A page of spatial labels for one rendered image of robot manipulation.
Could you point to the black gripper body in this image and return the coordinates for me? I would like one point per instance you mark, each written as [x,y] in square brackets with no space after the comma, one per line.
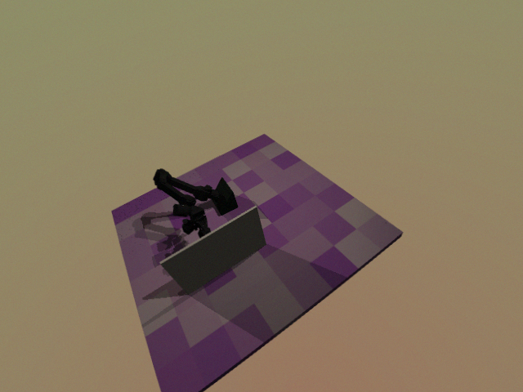
[195,215]

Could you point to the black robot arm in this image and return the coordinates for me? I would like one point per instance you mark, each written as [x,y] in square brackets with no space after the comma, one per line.
[165,182]

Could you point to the dark grey flat panel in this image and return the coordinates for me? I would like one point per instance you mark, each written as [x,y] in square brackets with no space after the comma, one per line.
[199,263]

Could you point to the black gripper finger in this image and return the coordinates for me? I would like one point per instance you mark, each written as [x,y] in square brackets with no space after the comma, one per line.
[202,222]
[201,234]

